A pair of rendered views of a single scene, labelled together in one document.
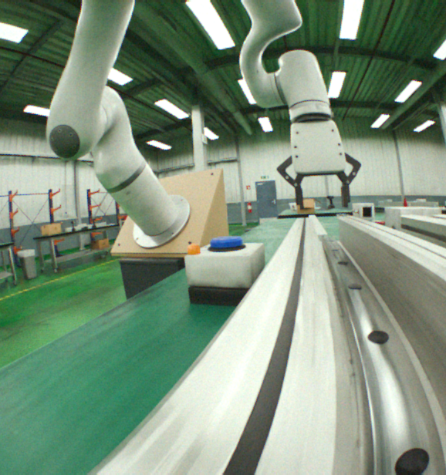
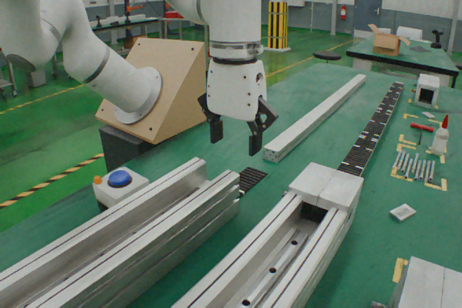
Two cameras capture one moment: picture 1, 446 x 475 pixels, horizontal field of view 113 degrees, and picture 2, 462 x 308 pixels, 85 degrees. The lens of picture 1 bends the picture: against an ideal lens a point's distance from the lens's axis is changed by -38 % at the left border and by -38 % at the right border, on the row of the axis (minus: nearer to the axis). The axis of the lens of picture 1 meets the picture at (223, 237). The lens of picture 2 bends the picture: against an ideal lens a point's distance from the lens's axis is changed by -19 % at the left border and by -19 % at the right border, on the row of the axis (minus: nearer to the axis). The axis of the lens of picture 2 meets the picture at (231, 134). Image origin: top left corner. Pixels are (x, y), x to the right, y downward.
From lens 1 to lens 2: 41 cm
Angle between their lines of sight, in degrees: 23
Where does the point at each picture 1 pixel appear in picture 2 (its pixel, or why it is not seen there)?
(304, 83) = (218, 18)
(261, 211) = (357, 20)
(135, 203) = (102, 91)
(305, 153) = (215, 95)
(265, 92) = (190, 16)
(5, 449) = not seen: outside the picture
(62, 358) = (18, 236)
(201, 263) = (98, 191)
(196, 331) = not seen: hidden behind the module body
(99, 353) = (36, 236)
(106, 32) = not seen: outside the picture
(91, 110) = (34, 43)
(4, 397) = not seen: outside the picture
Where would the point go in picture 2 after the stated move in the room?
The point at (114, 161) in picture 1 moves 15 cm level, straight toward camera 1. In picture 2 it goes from (75, 63) to (53, 80)
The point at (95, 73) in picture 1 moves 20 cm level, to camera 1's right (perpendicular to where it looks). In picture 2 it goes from (23, 12) to (105, 1)
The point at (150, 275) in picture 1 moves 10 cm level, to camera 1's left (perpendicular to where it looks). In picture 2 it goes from (120, 148) to (95, 144)
